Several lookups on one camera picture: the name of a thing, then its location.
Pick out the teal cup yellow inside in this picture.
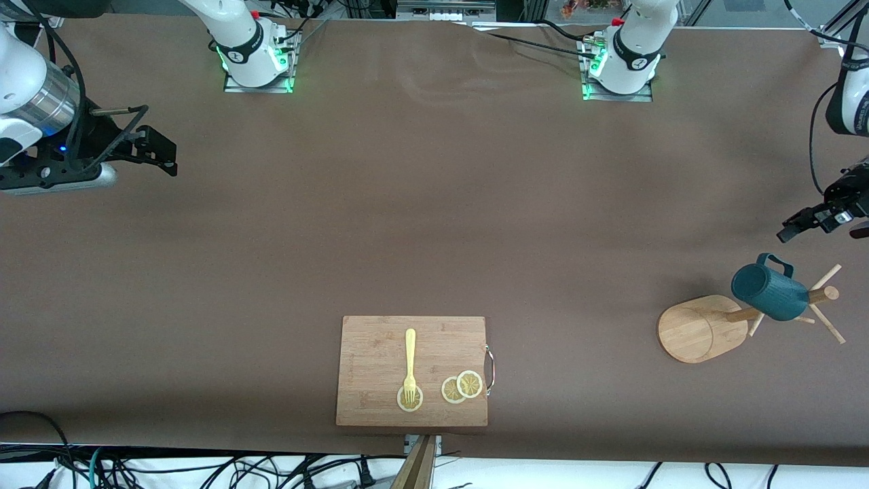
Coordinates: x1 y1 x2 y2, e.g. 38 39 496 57
731 253 810 322

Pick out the wooden mug rack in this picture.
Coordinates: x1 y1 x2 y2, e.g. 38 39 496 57
657 264 847 365

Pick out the brown table cover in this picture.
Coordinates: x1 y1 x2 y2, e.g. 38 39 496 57
0 12 869 469

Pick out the bamboo cutting board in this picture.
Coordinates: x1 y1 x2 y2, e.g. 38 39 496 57
335 315 489 428

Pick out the yellow plastic fork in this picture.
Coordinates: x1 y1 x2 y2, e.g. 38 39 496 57
403 329 418 403

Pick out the grey power strip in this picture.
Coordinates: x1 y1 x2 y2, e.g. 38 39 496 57
397 0 496 21

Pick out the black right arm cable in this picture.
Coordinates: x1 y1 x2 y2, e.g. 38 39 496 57
20 0 150 170

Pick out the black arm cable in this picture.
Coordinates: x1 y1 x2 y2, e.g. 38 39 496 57
784 0 869 199
20 0 150 170

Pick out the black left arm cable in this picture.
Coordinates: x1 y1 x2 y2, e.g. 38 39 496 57
784 0 869 199

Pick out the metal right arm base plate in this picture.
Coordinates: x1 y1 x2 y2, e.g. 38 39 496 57
224 31 294 94

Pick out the long aluminium frame profile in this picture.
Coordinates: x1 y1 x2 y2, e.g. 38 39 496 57
817 0 869 48

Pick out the thin black base cable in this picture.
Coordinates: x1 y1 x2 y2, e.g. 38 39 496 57
275 17 330 52

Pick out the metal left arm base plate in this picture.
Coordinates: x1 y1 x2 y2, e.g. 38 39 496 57
582 37 654 103

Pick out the thick black arched cable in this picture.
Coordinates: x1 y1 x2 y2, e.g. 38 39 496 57
0 410 77 489

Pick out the short black base cable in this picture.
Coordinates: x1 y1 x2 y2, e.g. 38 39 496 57
538 19 597 43

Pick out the long black base cable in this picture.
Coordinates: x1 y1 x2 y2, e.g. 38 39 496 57
467 22 605 60

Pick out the wooden post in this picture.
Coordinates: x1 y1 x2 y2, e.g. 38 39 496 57
389 435 437 489

